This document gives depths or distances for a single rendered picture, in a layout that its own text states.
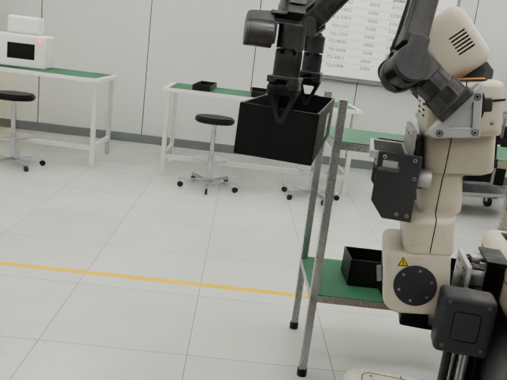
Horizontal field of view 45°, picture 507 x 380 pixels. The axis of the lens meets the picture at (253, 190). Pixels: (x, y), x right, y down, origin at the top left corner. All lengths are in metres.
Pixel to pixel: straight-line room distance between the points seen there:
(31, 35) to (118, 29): 1.44
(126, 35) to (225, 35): 1.11
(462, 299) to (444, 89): 0.48
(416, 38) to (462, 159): 0.35
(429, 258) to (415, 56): 0.51
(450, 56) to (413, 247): 0.46
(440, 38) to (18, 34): 4.97
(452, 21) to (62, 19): 6.19
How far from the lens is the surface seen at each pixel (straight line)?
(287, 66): 1.27
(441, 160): 1.52
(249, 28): 1.26
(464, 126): 1.36
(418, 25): 1.37
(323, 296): 2.39
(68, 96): 7.37
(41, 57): 6.02
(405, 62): 1.30
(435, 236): 1.53
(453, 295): 1.49
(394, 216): 1.49
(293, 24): 1.28
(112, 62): 7.22
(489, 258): 1.64
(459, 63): 1.48
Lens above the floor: 1.25
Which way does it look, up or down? 13 degrees down
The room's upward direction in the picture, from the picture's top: 7 degrees clockwise
